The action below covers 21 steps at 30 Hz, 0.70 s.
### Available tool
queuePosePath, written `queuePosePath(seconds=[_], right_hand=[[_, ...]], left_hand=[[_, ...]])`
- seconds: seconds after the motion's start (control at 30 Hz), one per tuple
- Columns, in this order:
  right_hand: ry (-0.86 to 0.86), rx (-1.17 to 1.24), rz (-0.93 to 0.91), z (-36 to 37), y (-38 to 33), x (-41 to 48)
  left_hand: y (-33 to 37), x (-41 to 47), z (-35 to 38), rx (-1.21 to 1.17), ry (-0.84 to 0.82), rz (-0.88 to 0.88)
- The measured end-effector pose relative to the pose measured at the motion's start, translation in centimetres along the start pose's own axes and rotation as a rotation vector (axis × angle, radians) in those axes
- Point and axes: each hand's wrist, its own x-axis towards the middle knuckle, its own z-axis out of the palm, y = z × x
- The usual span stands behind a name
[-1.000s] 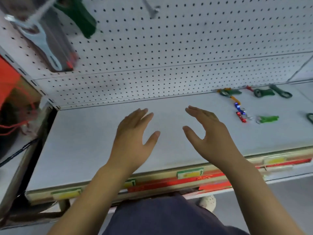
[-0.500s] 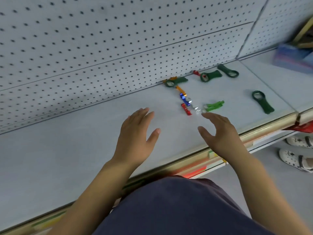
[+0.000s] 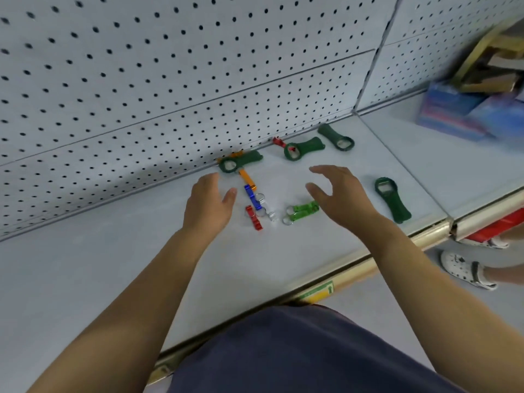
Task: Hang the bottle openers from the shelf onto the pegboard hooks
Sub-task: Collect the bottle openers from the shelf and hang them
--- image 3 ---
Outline red keychain bottle opener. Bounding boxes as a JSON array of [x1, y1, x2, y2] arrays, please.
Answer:
[[272, 136, 297, 155], [245, 205, 264, 232]]

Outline dark green bottle opener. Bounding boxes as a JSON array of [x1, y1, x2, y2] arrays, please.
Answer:
[[374, 177, 412, 225], [284, 136, 326, 162], [219, 150, 264, 175], [317, 123, 355, 152]]

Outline person's left hand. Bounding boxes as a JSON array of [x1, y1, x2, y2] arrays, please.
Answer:
[[182, 172, 238, 240]]

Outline gold picture frames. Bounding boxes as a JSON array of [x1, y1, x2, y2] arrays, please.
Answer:
[[451, 16, 524, 94]]

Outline person's right hand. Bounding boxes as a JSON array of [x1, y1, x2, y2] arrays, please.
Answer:
[[305, 165, 384, 238]]

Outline person's right forearm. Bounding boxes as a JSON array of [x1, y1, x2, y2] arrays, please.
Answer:
[[348, 216, 524, 393]]

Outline white pegboard panel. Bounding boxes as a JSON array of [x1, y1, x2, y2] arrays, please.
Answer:
[[0, 0, 524, 239]]

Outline blue keychain bottle opener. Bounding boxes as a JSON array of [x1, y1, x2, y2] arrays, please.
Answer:
[[244, 184, 263, 211]]

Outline light green keychain bottle opener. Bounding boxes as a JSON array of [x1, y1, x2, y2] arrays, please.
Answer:
[[282, 201, 320, 225]]

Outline silver keychain bottle opener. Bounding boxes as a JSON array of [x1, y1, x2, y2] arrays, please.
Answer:
[[256, 194, 280, 222]]

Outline person's dark blue clothing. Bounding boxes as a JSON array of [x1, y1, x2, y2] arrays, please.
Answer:
[[167, 305, 468, 393]]

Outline white metal shelf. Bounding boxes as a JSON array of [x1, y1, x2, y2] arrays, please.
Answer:
[[0, 88, 524, 386]]

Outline green yellow shelf label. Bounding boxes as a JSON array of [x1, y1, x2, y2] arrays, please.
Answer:
[[298, 281, 335, 304]]

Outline white clog shoe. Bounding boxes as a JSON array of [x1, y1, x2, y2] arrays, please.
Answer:
[[440, 251, 498, 291], [458, 236, 511, 250]]

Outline red box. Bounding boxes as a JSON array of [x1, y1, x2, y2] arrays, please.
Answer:
[[466, 208, 524, 243]]

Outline blue cardboard box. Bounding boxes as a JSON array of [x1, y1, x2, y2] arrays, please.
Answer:
[[417, 81, 490, 142], [467, 92, 524, 145]]

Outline person's left forearm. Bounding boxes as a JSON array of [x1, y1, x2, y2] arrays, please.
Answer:
[[28, 226, 219, 393]]

